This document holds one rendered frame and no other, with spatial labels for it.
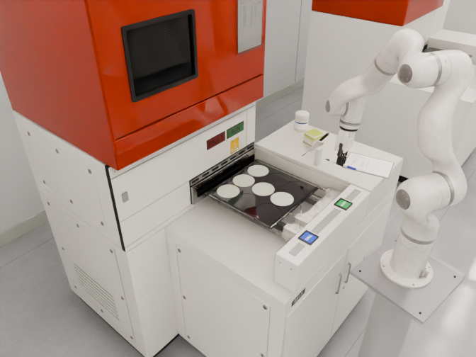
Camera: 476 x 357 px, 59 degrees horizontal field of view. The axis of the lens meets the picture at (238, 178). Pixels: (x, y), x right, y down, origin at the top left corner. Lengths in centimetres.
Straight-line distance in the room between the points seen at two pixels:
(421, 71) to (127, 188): 105
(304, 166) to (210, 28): 77
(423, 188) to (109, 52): 103
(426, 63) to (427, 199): 41
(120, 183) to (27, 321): 140
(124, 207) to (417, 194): 101
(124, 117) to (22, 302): 172
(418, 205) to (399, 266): 33
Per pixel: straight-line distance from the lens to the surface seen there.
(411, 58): 134
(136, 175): 160
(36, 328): 272
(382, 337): 192
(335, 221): 166
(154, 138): 152
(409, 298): 164
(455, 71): 140
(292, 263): 147
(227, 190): 188
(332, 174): 191
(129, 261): 179
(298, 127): 221
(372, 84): 160
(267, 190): 188
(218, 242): 174
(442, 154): 143
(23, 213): 328
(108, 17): 131
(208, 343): 217
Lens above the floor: 201
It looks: 34 degrees down
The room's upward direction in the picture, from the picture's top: straight up
